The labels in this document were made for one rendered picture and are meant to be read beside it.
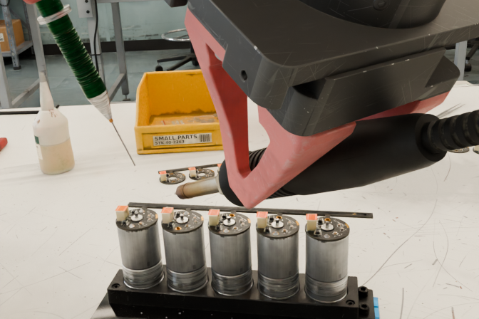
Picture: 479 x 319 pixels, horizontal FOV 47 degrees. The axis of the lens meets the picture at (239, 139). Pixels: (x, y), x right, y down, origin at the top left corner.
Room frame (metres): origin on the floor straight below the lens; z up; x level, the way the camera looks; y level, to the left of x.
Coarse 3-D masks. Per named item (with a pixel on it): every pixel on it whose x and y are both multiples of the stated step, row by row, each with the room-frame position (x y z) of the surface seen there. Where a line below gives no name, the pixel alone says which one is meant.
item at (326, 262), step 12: (324, 228) 0.27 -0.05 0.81; (312, 240) 0.26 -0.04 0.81; (348, 240) 0.27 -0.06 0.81; (312, 252) 0.26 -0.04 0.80; (324, 252) 0.26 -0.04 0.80; (336, 252) 0.26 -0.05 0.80; (348, 252) 0.27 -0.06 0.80; (312, 264) 0.26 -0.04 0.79; (324, 264) 0.26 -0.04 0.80; (336, 264) 0.26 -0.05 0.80; (312, 276) 0.26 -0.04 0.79; (324, 276) 0.26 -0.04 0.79; (336, 276) 0.26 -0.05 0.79; (312, 288) 0.26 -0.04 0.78; (324, 288) 0.26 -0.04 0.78; (336, 288) 0.26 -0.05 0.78; (324, 300) 0.26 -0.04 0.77; (336, 300) 0.26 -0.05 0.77
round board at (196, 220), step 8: (176, 216) 0.29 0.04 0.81; (184, 216) 0.29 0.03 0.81; (192, 216) 0.29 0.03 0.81; (200, 216) 0.29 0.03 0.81; (168, 224) 0.28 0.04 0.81; (176, 224) 0.28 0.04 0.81; (184, 224) 0.28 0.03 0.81; (192, 224) 0.28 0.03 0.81; (200, 224) 0.28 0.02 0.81; (176, 232) 0.28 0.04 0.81; (184, 232) 0.27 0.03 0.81
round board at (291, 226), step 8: (272, 216) 0.28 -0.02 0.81; (288, 216) 0.29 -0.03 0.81; (256, 224) 0.28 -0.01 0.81; (288, 224) 0.28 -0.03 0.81; (296, 224) 0.28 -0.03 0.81; (264, 232) 0.27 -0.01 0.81; (272, 232) 0.27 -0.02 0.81; (280, 232) 0.27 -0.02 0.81; (288, 232) 0.27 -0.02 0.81; (296, 232) 0.27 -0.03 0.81
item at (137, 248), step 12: (132, 216) 0.29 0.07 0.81; (156, 228) 0.29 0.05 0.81; (120, 240) 0.28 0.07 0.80; (132, 240) 0.28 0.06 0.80; (144, 240) 0.28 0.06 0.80; (156, 240) 0.29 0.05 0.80; (120, 252) 0.29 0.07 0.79; (132, 252) 0.28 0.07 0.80; (144, 252) 0.28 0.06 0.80; (156, 252) 0.29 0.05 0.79; (132, 264) 0.28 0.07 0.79; (144, 264) 0.28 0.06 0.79; (156, 264) 0.29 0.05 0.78; (132, 276) 0.28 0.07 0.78; (144, 276) 0.28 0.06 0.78; (156, 276) 0.28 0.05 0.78; (144, 288) 0.28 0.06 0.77
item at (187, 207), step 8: (144, 208) 0.30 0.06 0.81; (152, 208) 0.31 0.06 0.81; (160, 208) 0.31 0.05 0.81; (176, 208) 0.30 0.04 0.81; (184, 208) 0.30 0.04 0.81; (192, 208) 0.30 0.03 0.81; (200, 208) 0.30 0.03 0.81; (208, 208) 0.30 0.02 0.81; (216, 208) 0.30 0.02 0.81; (224, 208) 0.30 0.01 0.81; (232, 208) 0.30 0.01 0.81; (240, 208) 0.30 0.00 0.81; (256, 208) 0.30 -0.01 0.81; (264, 208) 0.30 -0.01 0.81; (328, 216) 0.28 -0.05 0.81; (336, 216) 0.29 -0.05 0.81; (344, 216) 0.29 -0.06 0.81; (352, 216) 0.28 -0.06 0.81; (360, 216) 0.28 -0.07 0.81; (368, 216) 0.28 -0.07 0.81
